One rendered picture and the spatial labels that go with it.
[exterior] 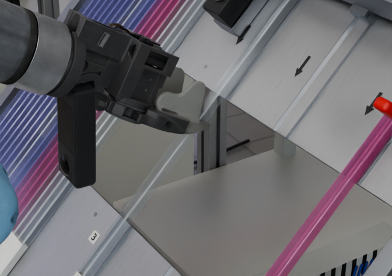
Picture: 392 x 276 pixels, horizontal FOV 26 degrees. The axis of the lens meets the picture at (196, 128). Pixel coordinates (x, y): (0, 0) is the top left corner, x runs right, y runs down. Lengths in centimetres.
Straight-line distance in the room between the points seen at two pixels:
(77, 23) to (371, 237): 64
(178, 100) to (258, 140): 204
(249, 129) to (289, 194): 155
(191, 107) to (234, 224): 50
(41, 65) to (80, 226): 29
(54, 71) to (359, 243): 64
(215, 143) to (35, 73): 76
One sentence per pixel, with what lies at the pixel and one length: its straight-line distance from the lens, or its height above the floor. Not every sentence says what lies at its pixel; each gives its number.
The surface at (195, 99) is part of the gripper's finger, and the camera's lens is 92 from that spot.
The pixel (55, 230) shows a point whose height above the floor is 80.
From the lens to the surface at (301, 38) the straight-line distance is 95.
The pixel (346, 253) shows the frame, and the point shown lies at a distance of 127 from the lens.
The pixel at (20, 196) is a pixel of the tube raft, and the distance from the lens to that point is 113.
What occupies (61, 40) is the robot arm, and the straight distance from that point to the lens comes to 81.
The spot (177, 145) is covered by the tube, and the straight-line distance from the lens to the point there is 96.
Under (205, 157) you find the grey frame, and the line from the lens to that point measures 154.
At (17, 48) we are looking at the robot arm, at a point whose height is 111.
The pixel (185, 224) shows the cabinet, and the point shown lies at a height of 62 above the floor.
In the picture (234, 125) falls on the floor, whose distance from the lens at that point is 304.
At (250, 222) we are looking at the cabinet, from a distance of 140.
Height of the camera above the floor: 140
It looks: 28 degrees down
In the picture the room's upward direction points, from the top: straight up
